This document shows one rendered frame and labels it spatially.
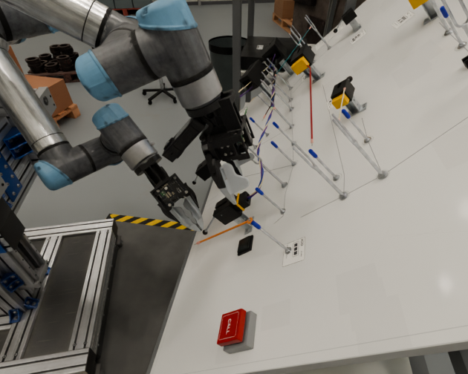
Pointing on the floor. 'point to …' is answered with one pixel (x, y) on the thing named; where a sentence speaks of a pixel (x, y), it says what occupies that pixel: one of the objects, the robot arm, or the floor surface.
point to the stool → (159, 92)
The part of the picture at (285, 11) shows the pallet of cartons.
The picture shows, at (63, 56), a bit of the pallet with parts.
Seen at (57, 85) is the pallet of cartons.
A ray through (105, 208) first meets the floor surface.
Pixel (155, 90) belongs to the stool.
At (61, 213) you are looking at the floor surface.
